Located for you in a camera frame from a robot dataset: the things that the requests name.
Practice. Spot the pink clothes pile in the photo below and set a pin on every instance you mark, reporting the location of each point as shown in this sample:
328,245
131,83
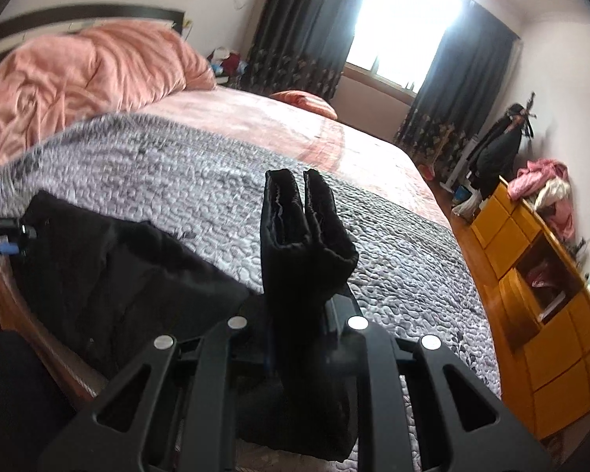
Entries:
548,181

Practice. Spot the pink pillow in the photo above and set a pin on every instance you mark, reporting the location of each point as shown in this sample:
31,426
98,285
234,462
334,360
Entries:
307,102

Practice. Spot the orange-pink bed sheet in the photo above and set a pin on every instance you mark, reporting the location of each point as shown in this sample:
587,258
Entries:
352,155

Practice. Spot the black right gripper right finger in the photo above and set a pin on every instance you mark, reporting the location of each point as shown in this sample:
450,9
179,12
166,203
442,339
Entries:
419,407

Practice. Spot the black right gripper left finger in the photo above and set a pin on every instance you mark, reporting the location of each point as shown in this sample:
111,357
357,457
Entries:
178,405

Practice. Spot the dark wooden headboard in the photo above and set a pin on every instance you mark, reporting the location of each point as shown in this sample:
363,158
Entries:
13,30

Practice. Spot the pink comforter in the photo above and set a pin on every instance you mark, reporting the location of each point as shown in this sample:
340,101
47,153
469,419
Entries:
54,81

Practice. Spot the dark curtain right panel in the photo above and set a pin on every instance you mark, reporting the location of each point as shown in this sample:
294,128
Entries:
459,90

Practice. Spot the black pants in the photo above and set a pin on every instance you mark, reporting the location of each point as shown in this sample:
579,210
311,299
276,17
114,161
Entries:
104,287

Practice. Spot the coat rack with dark clothes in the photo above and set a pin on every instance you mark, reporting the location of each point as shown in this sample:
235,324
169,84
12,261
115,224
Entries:
495,154

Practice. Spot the dark curtain panel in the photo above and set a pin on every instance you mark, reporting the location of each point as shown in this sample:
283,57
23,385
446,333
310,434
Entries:
301,45
459,90

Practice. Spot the dark curtain left panel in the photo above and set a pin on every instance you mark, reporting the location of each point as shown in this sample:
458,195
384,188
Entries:
301,45

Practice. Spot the nightstand clutter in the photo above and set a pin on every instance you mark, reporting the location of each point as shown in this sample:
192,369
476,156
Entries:
227,65

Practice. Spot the grey quilted bedspread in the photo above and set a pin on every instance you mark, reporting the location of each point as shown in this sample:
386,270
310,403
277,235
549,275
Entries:
207,190

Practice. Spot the yellow wooden cabinet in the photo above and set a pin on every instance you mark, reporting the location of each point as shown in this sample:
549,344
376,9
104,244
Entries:
543,309

